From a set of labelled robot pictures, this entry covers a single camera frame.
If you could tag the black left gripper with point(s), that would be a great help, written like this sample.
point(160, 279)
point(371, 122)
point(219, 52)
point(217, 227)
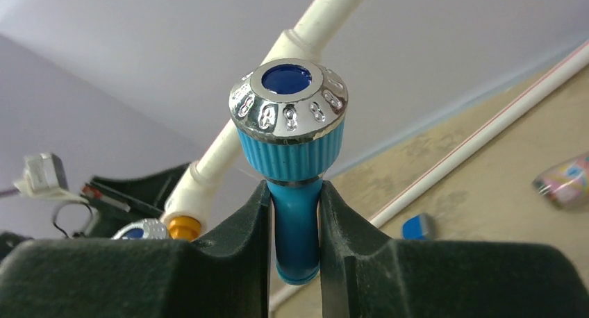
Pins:
point(118, 202)

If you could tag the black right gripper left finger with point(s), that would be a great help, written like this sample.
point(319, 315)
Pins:
point(224, 273)

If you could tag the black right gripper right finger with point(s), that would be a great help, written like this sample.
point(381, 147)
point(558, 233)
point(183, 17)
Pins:
point(366, 273)

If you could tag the blue faucet chrome knob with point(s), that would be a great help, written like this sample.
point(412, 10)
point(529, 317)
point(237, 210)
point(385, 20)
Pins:
point(290, 118)

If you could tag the orange faucet chrome knob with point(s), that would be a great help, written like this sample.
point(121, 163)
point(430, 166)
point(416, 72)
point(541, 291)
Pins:
point(161, 228)

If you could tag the blue grey small block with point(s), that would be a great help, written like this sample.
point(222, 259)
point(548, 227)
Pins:
point(419, 227)

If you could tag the pink patterned spray can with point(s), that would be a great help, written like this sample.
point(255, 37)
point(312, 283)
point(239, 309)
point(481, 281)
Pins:
point(565, 185)

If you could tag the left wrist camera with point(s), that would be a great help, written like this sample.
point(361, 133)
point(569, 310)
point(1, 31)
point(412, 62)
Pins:
point(44, 178)

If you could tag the white PVC pipe frame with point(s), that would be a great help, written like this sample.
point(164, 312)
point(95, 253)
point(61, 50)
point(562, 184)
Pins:
point(192, 195)

